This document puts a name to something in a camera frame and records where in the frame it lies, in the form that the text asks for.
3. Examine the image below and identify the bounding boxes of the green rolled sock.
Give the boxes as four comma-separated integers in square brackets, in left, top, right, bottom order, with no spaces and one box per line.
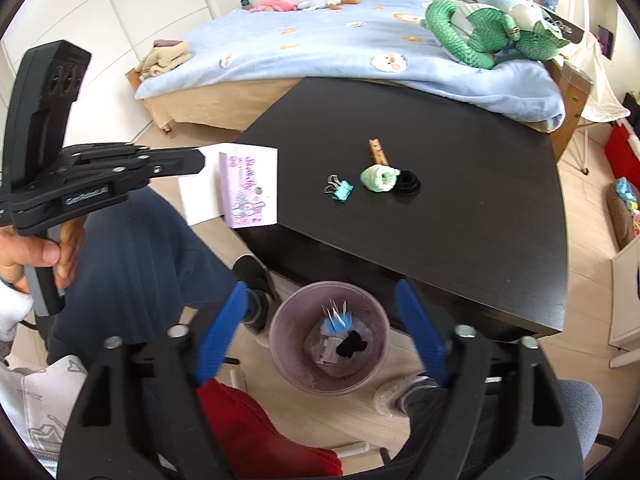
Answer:
[360,162,400,195]

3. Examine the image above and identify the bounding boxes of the pink round waste bin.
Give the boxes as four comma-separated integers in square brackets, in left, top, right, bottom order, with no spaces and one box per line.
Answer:
[268,281,391,395]

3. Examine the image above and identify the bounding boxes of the pink sock label pack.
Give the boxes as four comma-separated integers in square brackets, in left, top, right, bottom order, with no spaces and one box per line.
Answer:
[178,142,279,230]

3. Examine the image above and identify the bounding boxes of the black hair tie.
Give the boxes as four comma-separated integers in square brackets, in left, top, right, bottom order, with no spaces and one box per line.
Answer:
[395,170,422,198]

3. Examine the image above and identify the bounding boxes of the black shoe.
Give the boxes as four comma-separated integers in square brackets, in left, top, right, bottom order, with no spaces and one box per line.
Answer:
[232,255,282,336]

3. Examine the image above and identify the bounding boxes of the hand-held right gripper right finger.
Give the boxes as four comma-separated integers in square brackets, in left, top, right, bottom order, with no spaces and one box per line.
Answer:
[394,279,586,480]

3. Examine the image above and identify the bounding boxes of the white goose plush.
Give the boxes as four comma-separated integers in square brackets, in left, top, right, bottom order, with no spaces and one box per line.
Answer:
[297,0,361,11]

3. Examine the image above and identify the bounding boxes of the person's left leg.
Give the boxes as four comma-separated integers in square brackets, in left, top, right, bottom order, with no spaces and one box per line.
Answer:
[47,187,281,366]

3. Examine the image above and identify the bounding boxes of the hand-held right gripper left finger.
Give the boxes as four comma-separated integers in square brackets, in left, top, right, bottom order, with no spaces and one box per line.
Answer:
[55,281,251,480]

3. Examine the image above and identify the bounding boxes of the wooden clothespin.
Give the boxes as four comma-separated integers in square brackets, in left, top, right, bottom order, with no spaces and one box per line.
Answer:
[367,138,390,167]

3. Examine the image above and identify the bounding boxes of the white drawer unit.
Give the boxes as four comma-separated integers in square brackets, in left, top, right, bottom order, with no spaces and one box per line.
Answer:
[609,240,640,352]

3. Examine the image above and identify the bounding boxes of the person's left hand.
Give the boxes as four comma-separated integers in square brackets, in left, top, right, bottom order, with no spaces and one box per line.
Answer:
[0,221,87,294]

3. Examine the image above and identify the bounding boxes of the teal binder clip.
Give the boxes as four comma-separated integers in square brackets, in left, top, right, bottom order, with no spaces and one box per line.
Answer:
[324,174,355,204]

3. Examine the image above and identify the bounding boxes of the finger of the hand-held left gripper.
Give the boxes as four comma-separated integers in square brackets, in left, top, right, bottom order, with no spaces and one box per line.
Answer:
[62,143,202,164]
[75,150,207,194]

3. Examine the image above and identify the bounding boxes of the grey office chair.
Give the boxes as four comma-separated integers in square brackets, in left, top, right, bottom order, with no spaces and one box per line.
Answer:
[555,379,618,453]

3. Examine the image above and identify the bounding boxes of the black sock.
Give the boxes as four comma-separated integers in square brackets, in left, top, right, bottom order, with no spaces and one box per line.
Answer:
[336,332,369,359]

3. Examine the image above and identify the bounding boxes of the beige folded clothes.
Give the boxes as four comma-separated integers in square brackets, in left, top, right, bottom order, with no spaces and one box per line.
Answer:
[135,40,193,81]

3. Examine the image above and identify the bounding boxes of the bed with blue blanket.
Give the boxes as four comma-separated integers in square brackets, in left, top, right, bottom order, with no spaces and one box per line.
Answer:
[135,0,566,133]

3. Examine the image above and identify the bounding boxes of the black printed box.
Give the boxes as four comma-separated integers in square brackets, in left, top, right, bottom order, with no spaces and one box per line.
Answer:
[542,7,587,44]

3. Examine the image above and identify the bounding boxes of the blue yellow toy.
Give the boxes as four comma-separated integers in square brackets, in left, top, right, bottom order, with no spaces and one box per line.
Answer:
[615,179,640,211]

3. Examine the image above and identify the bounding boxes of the white shoe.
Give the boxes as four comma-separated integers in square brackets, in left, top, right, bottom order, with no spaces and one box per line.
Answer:
[372,374,442,417]

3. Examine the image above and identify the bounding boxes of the white patterned cloth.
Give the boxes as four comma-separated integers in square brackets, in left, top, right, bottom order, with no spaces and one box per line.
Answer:
[0,354,97,477]

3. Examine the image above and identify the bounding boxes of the green dragon plush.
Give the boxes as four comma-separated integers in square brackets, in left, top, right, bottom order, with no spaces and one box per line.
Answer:
[420,0,571,70]

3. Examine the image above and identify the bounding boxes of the pink plush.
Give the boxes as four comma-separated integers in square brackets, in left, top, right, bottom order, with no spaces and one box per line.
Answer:
[250,0,299,14]

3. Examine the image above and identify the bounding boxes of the white hanging cloth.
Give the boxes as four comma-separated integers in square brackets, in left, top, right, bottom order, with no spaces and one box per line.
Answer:
[570,30,632,122]

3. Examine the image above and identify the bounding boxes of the brown pet bed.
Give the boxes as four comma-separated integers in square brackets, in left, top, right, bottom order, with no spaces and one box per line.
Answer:
[606,177,640,250]

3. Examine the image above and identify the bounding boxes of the red cloth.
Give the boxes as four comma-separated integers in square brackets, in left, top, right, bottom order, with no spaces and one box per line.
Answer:
[197,377,344,479]

